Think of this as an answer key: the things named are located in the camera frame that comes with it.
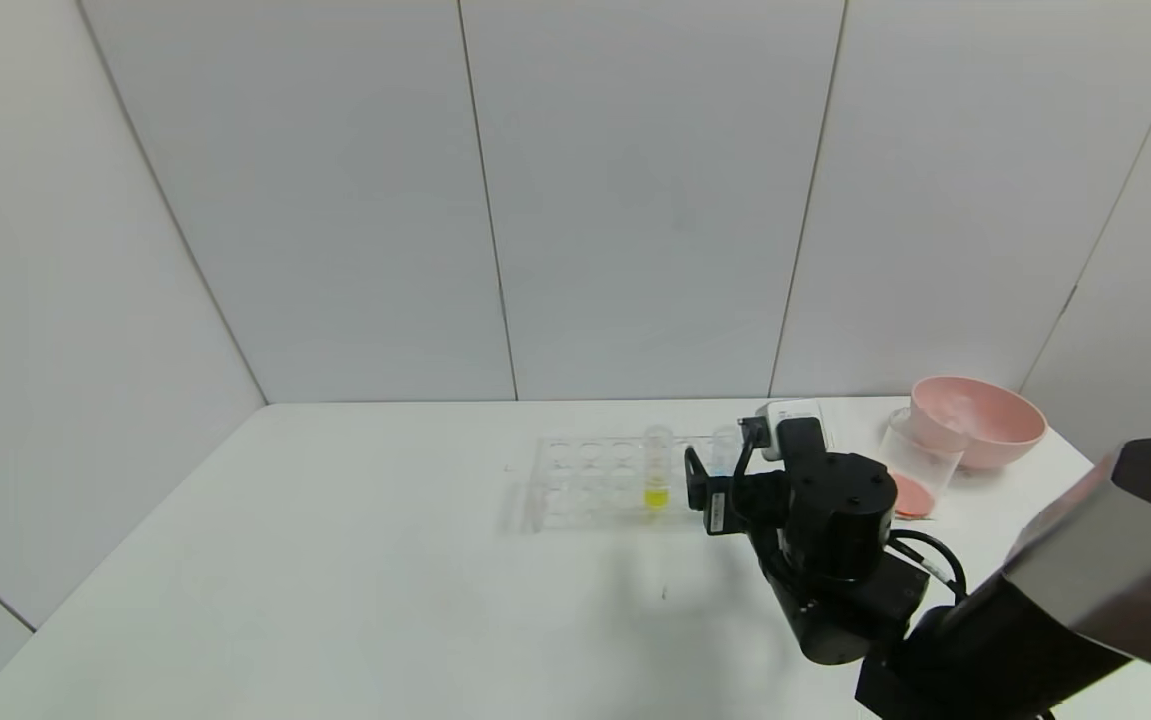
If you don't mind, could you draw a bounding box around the clear plastic test tube rack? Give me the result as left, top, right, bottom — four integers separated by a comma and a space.
525, 432, 741, 533

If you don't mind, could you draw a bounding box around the yellow pigment test tube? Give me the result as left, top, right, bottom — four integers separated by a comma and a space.
641, 426, 672, 511

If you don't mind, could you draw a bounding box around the clear glass beaker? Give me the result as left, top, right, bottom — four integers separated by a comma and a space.
880, 408, 966, 521

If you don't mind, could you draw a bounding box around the pink bowl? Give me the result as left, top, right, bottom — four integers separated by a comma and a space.
910, 376, 1048, 471

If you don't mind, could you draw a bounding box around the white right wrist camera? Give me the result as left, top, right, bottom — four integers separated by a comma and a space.
755, 400, 831, 461

